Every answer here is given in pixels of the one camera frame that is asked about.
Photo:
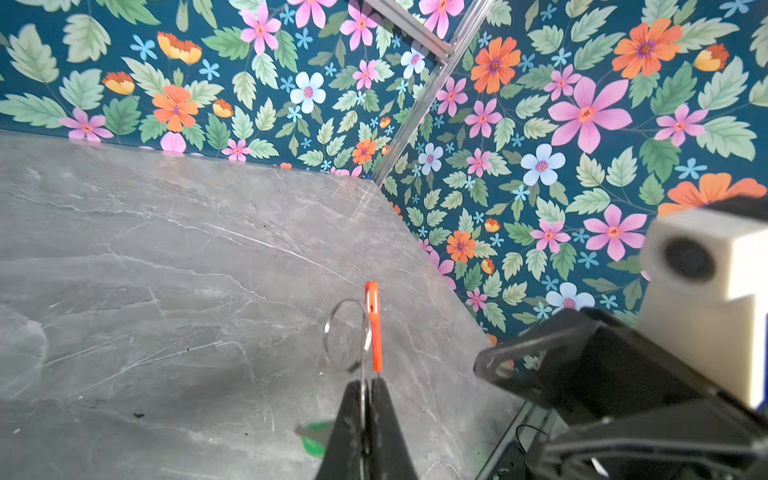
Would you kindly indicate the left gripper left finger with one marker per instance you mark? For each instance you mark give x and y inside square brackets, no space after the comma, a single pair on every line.
[343,459]

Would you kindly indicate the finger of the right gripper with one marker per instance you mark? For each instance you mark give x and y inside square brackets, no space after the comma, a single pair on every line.
[652,449]
[559,342]

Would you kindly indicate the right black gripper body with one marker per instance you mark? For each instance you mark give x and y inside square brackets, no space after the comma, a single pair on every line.
[622,376]

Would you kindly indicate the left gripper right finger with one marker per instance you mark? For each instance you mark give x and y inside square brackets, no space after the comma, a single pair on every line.
[387,453]

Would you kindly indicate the keyring with coloured keys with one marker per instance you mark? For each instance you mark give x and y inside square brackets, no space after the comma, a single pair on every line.
[315,436]

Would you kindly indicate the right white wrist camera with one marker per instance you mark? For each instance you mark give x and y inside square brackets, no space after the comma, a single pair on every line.
[706,301]

